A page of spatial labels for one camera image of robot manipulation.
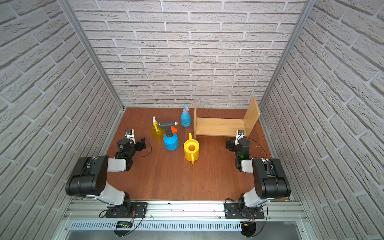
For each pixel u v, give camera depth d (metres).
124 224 0.72
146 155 0.79
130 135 0.81
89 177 0.47
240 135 0.80
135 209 0.73
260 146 0.99
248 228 0.70
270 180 0.46
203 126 0.99
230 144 0.85
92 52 0.86
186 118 1.01
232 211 0.73
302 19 0.73
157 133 1.00
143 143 0.88
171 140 0.89
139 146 0.85
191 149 0.84
